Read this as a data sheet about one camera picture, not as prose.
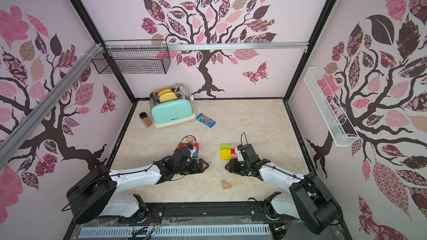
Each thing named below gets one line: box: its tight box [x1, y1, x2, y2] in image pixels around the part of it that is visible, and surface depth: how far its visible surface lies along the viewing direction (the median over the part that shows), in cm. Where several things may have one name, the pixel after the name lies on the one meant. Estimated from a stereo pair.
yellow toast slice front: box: [159, 91, 178, 103], surface depth 98 cm
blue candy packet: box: [196, 113, 217, 128], surface depth 109 cm
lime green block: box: [220, 143, 231, 150], surface depth 97 cm
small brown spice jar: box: [139, 111, 153, 128], surface depth 102 cm
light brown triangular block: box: [221, 180, 232, 190], surface depth 82 cm
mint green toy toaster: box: [149, 83, 197, 129], surface depth 101 cm
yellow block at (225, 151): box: [220, 148, 232, 155], surface depth 94 cm
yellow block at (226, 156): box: [220, 153, 232, 161], surface depth 93 cm
